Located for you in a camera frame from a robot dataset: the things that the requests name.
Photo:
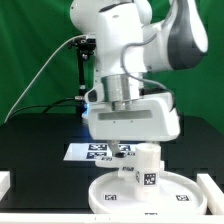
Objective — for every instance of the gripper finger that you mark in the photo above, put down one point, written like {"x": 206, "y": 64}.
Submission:
{"x": 114, "y": 146}

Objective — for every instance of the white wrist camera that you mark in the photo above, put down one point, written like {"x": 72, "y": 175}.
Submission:
{"x": 95, "y": 95}

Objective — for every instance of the black camera stand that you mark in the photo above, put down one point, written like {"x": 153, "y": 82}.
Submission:
{"x": 82, "y": 57}

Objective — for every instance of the green backdrop curtain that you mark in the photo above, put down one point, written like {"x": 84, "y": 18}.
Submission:
{"x": 31, "y": 32}

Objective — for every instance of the white round table top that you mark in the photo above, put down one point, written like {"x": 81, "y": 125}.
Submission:
{"x": 172, "y": 195}

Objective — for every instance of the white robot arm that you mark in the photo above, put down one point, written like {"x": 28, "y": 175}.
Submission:
{"x": 126, "y": 43}

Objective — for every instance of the white fence block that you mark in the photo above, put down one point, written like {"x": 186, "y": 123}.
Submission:
{"x": 4, "y": 183}
{"x": 214, "y": 195}

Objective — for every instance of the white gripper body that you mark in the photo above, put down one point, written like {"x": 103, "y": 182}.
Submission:
{"x": 150, "y": 118}

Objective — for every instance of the white left fence block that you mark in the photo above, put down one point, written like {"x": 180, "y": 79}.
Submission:
{"x": 4, "y": 183}

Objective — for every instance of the white table base plate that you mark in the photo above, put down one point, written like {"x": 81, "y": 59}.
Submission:
{"x": 125, "y": 168}

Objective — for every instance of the white front rail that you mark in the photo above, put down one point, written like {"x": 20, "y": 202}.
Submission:
{"x": 23, "y": 218}

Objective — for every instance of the white right fence block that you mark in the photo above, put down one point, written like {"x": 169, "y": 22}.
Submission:
{"x": 214, "y": 195}

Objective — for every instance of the white marker sheet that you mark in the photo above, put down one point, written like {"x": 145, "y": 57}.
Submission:
{"x": 86, "y": 151}

